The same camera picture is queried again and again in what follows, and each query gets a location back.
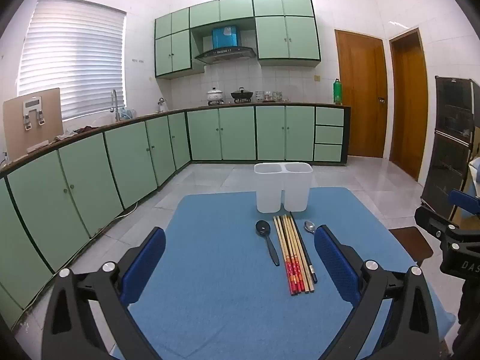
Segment light blue cloth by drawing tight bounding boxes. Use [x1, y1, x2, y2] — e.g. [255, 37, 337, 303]
[469, 160, 480, 196]

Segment blue table mat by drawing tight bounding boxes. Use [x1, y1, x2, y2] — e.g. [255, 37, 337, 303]
[112, 187, 456, 360]

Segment green base cabinets with counter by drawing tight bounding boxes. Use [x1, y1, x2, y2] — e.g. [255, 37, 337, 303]
[0, 103, 351, 331]

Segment black wok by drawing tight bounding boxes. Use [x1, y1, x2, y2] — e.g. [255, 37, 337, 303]
[230, 87, 254, 103]

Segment dark rags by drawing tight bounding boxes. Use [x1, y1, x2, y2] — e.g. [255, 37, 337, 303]
[56, 125, 99, 142]

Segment wooden door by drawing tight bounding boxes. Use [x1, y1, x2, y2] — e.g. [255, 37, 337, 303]
[388, 28, 428, 182]
[334, 29, 388, 158]

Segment white two-compartment utensil holder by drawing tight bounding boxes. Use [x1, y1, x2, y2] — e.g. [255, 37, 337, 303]
[254, 162, 313, 214]

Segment cardboard board with white brackets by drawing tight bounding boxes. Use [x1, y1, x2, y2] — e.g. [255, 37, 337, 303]
[3, 88, 62, 161]

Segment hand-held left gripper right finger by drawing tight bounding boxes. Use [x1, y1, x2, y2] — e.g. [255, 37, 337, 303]
[313, 225, 441, 360]

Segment brown wooden stool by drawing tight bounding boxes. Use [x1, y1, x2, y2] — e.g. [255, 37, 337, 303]
[388, 226, 434, 268]

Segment white floor cable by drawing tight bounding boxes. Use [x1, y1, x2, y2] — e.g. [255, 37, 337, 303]
[90, 202, 138, 234]

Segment chrome kitchen faucet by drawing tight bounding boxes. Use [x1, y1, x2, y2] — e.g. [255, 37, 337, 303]
[110, 89, 121, 122]

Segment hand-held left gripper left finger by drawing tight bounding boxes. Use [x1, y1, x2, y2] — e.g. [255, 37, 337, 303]
[41, 227, 167, 360]

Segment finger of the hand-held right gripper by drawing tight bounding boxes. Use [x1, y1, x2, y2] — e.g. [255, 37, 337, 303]
[449, 190, 480, 215]
[414, 205, 461, 250]

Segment white window blinds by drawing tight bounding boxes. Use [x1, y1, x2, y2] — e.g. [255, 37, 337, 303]
[18, 0, 127, 121]

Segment green wall cabinets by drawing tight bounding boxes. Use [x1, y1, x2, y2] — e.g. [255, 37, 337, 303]
[154, 0, 322, 80]

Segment black glass-door cabinet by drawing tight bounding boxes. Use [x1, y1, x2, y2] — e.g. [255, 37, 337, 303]
[420, 76, 480, 220]

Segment black plastic spoon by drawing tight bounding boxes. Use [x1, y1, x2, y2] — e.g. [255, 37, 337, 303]
[255, 220, 281, 267]

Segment plain bamboo chopstick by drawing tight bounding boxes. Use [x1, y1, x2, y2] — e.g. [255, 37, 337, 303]
[288, 214, 315, 292]

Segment range hood with blue film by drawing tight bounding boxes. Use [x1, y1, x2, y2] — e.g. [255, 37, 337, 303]
[195, 25, 257, 65]

